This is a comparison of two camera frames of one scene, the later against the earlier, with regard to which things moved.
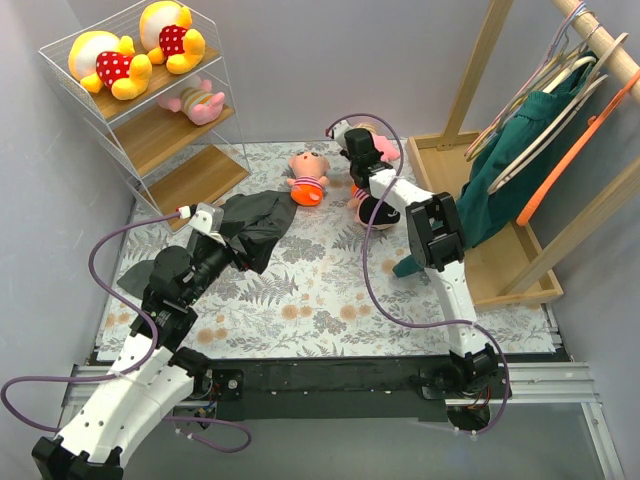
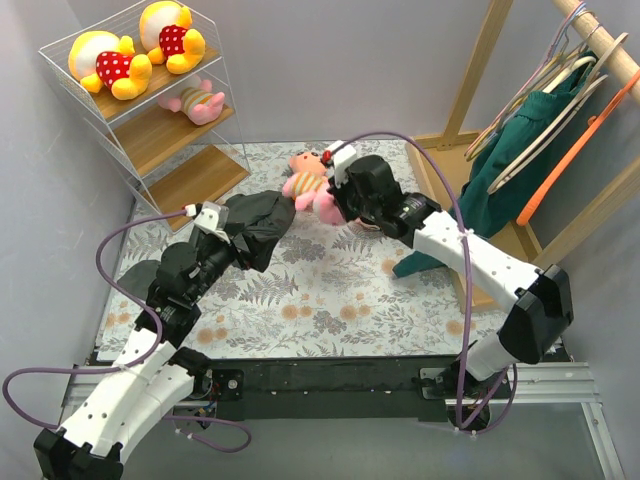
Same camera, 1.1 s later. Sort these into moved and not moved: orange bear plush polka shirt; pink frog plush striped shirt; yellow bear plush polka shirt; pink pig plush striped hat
Moved: pink pig plush striped hat
Not moved: orange bear plush polka shirt; pink frog plush striped shirt; yellow bear plush polka shirt
